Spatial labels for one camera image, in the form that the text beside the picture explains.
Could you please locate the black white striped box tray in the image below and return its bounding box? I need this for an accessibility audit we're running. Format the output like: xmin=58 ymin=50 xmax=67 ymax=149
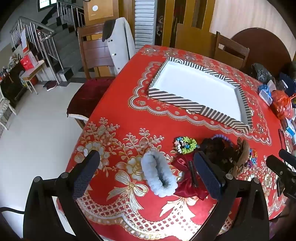
xmin=148 ymin=56 xmax=253 ymax=133

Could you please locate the orange plastic bag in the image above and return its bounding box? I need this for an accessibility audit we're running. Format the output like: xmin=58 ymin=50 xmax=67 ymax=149
xmin=270 ymin=90 xmax=294 ymax=120

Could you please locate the flat wooden board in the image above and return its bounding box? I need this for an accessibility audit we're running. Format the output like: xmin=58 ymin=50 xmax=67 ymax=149
xmin=174 ymin=23 xmax=216 ymax=59

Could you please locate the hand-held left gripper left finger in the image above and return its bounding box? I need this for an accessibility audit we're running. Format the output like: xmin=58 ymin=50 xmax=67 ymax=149
xmin=23 ymin=149 xmax=101 ymax=241

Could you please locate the steel stair railing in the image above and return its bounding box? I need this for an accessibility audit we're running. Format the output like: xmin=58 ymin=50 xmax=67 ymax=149
xmin=9 ymin=16 xmax=64 ymax=82

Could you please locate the rainbow bead bracelet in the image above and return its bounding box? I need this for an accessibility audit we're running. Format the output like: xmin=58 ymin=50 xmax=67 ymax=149
xmin=247 ymin=148 xmax=258 ymax=168

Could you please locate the brown scrunchie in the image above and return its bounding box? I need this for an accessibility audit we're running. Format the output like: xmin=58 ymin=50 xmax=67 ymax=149
xmin=199 ymin=138 xmax=228 ymax=166

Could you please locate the black plastic bag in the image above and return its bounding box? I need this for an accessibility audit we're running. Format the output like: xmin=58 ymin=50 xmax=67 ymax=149
xmin=251 ymin=62 xmax=275 ymax=85

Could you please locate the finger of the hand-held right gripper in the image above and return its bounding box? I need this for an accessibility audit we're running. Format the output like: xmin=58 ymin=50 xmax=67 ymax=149
xmin=266 ymin=155 xmax=296 ymax=200
xmin=279 ymin=149 xmax=296 ymax=168

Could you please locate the pair of dark shoes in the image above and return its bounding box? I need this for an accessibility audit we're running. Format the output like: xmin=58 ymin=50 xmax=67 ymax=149
xmin=43 ymin=81 xmax=58 ymax=91

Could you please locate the grey coat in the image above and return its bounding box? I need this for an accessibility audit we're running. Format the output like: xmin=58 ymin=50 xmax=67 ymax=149
xmin=102 ymin=17 xmax=136 ymax=75

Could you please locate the round brown wooden board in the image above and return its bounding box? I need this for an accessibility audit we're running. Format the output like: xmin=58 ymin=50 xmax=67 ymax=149
xmin=230 ymin=27 xmax=293 ymax=72

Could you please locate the dark red chair cushion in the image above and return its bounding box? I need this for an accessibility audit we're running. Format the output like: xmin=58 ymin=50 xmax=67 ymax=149
xmin=67 ymin=76 xmax=116 ymax=120

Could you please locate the beige lace bow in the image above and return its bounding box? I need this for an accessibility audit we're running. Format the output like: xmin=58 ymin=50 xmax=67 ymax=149
xmin=228 ymin=137 xmax=251 ymax=176

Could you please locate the light blue fluffy scrunchie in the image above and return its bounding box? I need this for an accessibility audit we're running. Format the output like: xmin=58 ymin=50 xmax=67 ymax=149
xmin=141 ymin=148 xmax=178 ymax=198

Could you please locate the red satin bow clip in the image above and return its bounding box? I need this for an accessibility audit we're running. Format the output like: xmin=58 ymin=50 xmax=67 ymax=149
xmin=171 ymin=153 xmax=208 ymax=201

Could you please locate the green white bead bracelet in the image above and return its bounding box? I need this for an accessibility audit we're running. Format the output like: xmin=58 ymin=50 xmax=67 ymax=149
xmin=173 ymin=137 xmax=200 ymax=155

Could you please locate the pile of small packets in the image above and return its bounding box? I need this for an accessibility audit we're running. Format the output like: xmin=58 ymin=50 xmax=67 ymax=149
xmin=281 ymin=116 xmax=296 ymax=145

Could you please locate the black cord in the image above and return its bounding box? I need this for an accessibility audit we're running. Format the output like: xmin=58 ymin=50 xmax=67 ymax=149
xmin=279 ymin=128 xmax=287 ymax=151

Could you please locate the blue white packet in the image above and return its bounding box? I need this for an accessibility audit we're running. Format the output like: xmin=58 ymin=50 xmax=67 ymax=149
xmin=258 ymin=80 xmax=277 ymax=106

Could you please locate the white ribbed panel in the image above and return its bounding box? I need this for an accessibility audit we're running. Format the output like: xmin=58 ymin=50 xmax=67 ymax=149
xmin=134 ymin=0 xmax=158 ymax=52

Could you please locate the red floral tablecloth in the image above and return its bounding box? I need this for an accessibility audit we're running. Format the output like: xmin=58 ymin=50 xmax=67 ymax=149
xmin=65 ymin=44 xmax=296 ymax=241

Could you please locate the red gift bag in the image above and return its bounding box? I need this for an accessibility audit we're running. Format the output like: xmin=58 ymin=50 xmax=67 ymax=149
xmin=20 ymin=57 xmax=31 ymax=70

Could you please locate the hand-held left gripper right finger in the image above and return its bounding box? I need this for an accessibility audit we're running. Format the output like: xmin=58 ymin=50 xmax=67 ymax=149
xmin=193 ymin=151 xmax=270 ymax=241

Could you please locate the light wooden chair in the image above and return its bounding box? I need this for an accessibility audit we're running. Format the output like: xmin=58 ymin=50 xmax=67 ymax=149
xmin=214 ymin=31 xmax=250 ymax=70

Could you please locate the purple bead bracelet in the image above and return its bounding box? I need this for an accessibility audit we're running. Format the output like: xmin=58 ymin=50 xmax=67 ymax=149
xmin=211 ymin=134 xmax=234 ymax=149

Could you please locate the brown wooden cabinet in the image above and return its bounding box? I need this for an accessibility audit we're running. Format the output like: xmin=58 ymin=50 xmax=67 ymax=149
xmin=83 ymin=0 xmax=119 ymax=26

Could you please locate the black cabinet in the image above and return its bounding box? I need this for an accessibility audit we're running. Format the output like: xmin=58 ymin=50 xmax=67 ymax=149
xmin=0 ymin=62 xmax=26 ymax=109

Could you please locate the navy blue bag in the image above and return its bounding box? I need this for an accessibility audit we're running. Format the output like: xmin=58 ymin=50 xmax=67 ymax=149
xmin=279 ymin=72 xmax=296 ymax=98

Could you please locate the small white table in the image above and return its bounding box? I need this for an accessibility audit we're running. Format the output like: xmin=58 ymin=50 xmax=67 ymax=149
xmin=20 ymin=60 xmax=45 ymax=94

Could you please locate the wooden chair with brown backrest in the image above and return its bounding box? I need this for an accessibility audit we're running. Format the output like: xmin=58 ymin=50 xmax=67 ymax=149
xmin=77 ymin=23 xmax=118 ymax=80

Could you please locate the black cable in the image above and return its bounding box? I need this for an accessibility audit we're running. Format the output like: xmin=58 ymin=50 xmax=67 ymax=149
xmin=0 ymin=206 xmax=25 ymax=215

